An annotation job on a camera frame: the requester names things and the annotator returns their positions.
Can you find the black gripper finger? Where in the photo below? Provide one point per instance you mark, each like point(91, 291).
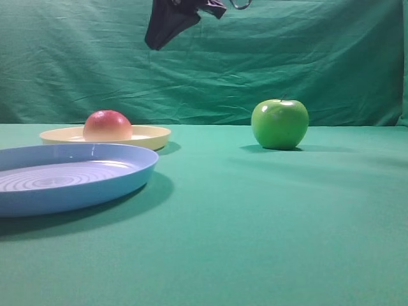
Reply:
point(168, 19)

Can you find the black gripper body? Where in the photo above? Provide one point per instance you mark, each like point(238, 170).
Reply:
point(215, 8)

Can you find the round reddish yellow bread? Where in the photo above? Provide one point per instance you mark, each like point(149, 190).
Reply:
point(107, 125)

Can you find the yellow plastic plate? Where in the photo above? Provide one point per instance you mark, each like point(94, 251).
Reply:
point(151, 137)

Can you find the blue plastic plate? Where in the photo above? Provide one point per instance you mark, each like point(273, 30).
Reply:
point(48, 179)

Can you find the green apple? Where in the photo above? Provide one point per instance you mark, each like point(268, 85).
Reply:
point(279, 124)

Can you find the green backdrop cloth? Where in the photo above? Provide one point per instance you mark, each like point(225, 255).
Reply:
point(346, 61)

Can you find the green table cloth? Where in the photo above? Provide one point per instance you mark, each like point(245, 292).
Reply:
point(224, 222)

